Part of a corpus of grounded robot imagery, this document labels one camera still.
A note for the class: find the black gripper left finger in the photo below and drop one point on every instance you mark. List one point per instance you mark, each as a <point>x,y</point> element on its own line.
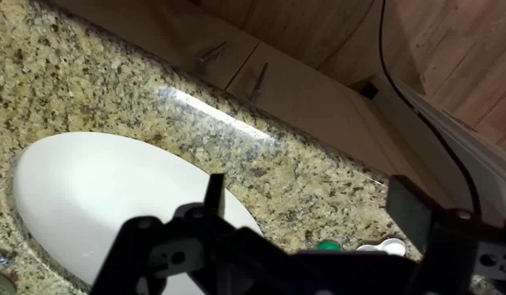
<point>214,190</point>

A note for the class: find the white oval sink basin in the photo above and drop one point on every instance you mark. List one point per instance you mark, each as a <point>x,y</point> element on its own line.
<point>98,190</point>

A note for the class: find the clear round lens lid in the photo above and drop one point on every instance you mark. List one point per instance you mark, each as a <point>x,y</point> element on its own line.
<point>366,247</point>

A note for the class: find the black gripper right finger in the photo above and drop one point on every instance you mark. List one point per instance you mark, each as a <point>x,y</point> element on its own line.
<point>409,209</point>

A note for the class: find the white contact lens case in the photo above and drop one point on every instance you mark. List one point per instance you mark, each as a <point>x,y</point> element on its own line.
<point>393,247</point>

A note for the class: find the blue razor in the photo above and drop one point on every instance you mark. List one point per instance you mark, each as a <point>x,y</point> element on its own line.
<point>0,260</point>

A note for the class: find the small green round cap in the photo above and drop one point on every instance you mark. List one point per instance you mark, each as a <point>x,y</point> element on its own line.
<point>329,245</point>

